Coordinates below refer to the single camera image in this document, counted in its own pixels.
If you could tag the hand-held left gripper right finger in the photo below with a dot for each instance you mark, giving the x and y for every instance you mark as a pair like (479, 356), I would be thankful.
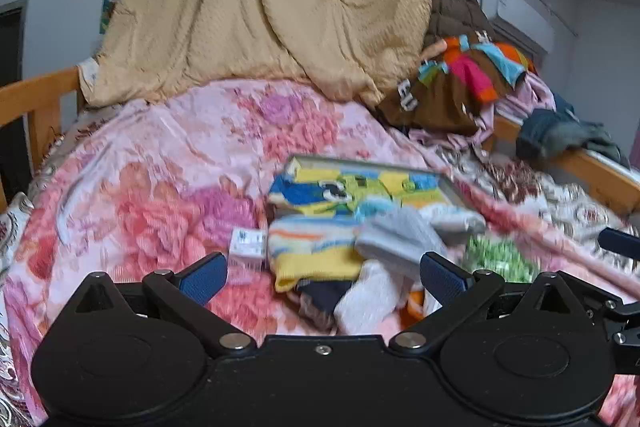
(442, 279)

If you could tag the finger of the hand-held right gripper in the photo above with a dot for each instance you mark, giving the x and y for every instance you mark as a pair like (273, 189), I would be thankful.
(620, 239)
(617, 314)

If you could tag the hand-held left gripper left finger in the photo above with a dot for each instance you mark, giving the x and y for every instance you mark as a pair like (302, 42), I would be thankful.
(205, 278)

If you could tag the grey sock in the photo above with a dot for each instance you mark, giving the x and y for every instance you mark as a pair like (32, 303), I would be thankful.
(400, 239)

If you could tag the white sock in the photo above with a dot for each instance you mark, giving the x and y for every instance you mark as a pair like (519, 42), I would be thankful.
(367, 299)

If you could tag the grey shallow box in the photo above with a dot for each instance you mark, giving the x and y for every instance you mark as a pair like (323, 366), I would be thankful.
(452, 189)

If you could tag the yellow orange striped sock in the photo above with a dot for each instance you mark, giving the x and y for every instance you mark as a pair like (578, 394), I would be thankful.
(310, 252)

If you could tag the small white packet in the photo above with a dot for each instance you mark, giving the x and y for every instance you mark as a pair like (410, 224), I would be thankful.
(247, 247)

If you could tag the green patterned cloth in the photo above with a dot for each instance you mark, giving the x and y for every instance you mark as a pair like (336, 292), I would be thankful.
(497, 257)

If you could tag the ornate brocade bedsheet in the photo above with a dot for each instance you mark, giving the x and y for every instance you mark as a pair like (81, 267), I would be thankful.
(545, 197)

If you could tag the pink floral blanket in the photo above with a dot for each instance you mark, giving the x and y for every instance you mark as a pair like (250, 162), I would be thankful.
(165, 187)

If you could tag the navy cloth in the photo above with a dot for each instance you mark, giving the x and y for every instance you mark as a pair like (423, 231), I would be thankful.
(322, 299)

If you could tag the dark blue jeans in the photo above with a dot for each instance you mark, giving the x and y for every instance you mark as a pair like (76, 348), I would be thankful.
(560, 134)

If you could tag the brown multicoloured garment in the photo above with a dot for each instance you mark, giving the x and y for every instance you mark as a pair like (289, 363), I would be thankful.
(450, 82)

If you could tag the white air conditioner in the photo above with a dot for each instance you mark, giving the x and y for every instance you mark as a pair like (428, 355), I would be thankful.
(520, 14)

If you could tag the dark door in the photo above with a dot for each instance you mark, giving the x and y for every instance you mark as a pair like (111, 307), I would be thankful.
(11, 97)

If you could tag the brown quilted coat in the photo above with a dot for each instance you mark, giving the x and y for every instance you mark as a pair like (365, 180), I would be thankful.
(457, 9)

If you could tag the tan quilt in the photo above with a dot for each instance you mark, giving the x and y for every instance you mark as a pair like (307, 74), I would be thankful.
(260, 2)

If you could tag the wooden bed side rail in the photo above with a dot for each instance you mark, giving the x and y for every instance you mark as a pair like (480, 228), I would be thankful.
(35, 102)
(595, 177)

